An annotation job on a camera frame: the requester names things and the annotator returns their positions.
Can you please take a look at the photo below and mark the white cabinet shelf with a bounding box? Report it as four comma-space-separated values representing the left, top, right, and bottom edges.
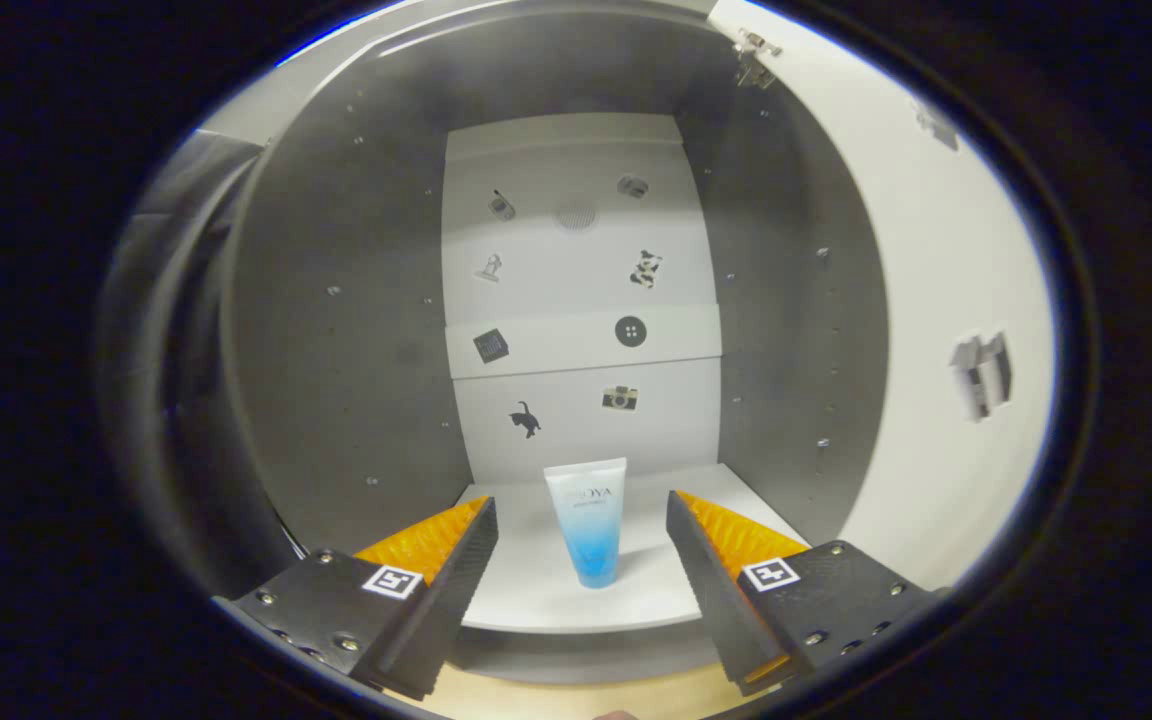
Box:
456, 462, 807, 634

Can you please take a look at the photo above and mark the metal door hinge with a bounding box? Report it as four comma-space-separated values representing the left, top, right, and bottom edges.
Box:
733, 28, 783, 91

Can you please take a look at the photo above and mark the grey cabinet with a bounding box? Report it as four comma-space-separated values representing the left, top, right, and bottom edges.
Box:
221, 0, 892, 686

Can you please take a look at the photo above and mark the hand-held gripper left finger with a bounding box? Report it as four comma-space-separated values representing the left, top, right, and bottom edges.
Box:
211, 495, 500, 703

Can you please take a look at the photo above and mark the blue and white tube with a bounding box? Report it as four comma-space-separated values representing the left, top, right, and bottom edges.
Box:
543, 458, 628, 589

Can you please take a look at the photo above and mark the black backdrop cloth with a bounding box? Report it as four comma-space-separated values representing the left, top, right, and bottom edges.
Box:
96, 130, 287, 601

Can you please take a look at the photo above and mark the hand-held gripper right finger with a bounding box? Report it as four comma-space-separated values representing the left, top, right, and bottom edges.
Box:
666, 490, 937, 698

